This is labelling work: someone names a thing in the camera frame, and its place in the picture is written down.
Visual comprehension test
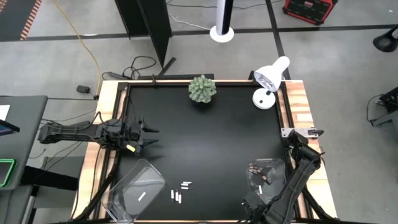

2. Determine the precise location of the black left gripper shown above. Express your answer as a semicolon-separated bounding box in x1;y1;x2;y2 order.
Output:
123;116;160;156

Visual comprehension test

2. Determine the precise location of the clear plastic bag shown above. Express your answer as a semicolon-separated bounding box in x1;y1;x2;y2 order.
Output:
246;157;287;206

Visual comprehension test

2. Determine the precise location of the clear plastic bin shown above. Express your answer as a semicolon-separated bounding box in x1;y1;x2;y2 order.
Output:
101;158;167;224

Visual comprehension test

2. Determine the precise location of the black power strip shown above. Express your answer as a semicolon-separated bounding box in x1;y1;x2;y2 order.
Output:
137;73;215;81

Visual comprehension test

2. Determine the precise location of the green potted plant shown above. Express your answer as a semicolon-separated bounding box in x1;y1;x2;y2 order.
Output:
188;74;218;104

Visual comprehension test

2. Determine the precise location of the silver mounting plate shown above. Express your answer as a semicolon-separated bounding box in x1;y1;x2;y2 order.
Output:
280;126;325;139

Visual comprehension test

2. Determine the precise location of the black divider panel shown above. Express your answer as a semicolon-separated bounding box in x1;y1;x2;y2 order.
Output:
114;0;177;75

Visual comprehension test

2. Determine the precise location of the grey desk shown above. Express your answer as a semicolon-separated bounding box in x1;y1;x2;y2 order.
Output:
0;95;49;191

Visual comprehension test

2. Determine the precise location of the white round-base pole stand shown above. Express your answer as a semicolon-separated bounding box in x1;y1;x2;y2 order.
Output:
209;0;235;44

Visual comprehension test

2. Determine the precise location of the white desk lamp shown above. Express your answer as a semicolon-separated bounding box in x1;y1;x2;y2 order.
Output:
252;55;291;111

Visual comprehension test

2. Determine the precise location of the dark tablet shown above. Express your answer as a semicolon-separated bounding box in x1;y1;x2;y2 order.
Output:
0;119;21;137

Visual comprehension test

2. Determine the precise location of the green-framed tablet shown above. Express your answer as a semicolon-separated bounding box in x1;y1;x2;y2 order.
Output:
0;158;17;188

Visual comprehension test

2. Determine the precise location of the black equipment stand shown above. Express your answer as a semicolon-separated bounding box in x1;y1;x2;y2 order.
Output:
366;86;398;128

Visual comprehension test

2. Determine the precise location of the black mat orange edge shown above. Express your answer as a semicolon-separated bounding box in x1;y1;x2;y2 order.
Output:
0;0;43;42

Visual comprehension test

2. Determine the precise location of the red black equipment case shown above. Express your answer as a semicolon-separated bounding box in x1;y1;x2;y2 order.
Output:
282;0;339;26

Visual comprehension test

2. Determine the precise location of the black stool base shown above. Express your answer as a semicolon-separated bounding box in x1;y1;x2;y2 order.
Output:
372;25;398;53

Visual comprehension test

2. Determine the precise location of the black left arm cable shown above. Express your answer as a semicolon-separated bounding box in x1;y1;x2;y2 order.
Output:
88;110;127;133

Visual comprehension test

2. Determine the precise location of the black floor cable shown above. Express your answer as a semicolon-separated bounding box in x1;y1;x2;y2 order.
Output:
101;55;157;81

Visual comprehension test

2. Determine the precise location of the yellow cable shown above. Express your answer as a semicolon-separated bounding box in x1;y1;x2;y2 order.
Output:
52;0;102;96

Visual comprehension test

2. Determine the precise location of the white floor cable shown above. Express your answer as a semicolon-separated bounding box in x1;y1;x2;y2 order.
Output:
167;12;213;31

